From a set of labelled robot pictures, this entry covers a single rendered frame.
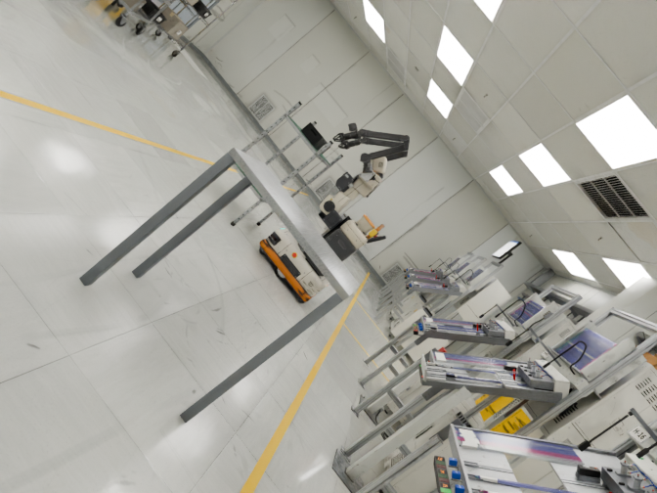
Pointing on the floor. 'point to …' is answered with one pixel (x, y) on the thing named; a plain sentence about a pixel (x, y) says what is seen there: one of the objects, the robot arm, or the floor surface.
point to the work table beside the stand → (321, 252)
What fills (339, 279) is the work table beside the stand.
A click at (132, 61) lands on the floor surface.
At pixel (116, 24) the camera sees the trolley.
